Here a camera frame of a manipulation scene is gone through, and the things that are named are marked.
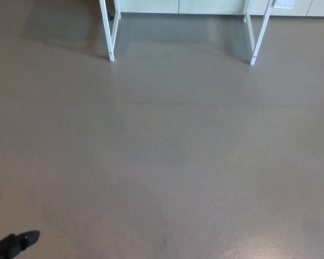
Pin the white metal table leg frame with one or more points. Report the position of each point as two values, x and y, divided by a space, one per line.
107 35
261 35

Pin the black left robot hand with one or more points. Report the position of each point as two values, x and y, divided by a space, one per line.
13 242

